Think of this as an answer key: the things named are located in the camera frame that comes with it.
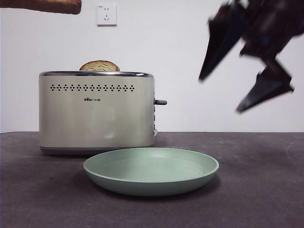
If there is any toasted bread slice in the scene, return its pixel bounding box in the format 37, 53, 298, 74
0, 0, 82, 16
79, 60, 121, 72

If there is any white wall socket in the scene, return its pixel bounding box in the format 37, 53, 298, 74
96, 4, 118, 27

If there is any pale green round plate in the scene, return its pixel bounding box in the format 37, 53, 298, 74
83, 147, 219, 197

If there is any cream two-slot toaster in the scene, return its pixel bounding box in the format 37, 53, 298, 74
38, 70, 168, 156

